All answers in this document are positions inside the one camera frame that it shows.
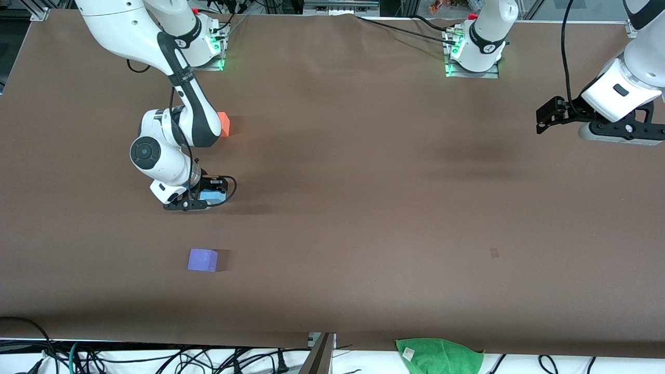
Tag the light blue foam block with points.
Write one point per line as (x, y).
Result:
(212, 197)

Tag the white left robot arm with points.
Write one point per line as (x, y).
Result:
(644, 52)

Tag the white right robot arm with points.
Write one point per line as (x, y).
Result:
(124, 31)

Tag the orange foam block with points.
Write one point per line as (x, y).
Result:
(224, 124)

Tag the purple foam block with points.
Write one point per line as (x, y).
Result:
(201, 259)

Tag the brown table cover sheet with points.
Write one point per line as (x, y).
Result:
(363, 182)

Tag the green cloth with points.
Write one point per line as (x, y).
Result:
(441, 356)

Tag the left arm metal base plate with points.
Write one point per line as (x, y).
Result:
(493, 72)

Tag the aluminium corner bracket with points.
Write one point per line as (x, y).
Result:
(630, 28)

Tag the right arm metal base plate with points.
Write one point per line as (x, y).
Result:
(208, 65)

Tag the grey metal post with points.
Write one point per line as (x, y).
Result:
(319, 358)

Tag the aluminium frame profile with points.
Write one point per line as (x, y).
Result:
(340, 6)

